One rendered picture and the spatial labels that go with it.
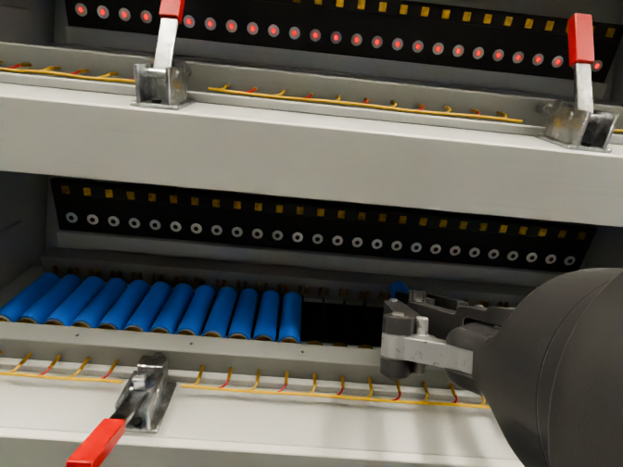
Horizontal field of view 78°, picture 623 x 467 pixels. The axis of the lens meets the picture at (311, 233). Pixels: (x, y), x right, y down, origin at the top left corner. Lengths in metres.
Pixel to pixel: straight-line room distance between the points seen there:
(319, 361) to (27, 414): 0.19
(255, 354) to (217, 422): 0.05
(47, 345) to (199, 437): 0.13
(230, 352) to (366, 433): 0.11
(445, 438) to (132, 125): 0.28
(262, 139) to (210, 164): 0.04
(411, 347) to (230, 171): 0.15
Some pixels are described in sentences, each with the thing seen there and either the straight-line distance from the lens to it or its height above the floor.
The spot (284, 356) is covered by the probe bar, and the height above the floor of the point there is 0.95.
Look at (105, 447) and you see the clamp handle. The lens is 0.24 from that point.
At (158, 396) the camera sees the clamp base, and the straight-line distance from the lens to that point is 0.29.
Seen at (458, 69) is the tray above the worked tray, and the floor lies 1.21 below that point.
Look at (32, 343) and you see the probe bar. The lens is 0.34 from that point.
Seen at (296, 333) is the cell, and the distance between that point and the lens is 0.32.
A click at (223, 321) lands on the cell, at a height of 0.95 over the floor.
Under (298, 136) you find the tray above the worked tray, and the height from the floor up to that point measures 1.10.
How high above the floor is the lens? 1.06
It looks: 4 degrees down
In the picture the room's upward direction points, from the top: 5 degrees clockwise
